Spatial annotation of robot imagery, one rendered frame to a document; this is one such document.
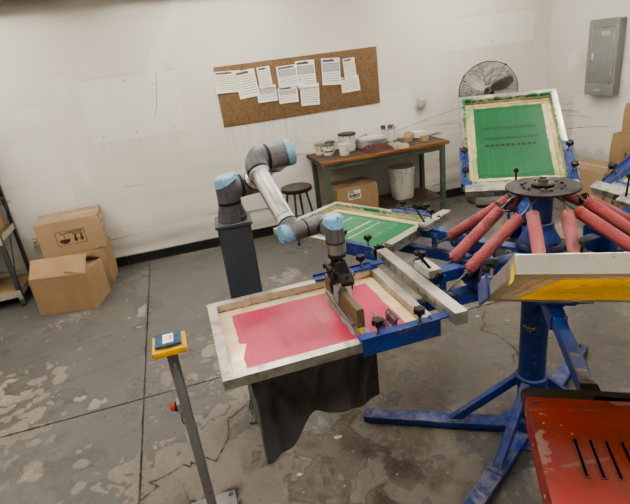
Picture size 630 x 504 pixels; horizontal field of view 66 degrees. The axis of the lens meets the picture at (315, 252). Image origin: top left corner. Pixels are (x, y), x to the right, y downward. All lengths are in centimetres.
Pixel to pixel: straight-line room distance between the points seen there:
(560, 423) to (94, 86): 500
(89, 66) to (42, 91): 50
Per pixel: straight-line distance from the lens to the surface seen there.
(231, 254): 250
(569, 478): 116
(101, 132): 551
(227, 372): 169
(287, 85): 559
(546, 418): 128
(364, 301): 205
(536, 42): 708
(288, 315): 201
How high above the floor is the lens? 193
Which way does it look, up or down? 22 degrees down
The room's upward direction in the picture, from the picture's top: 7 degrees counter-clockwise
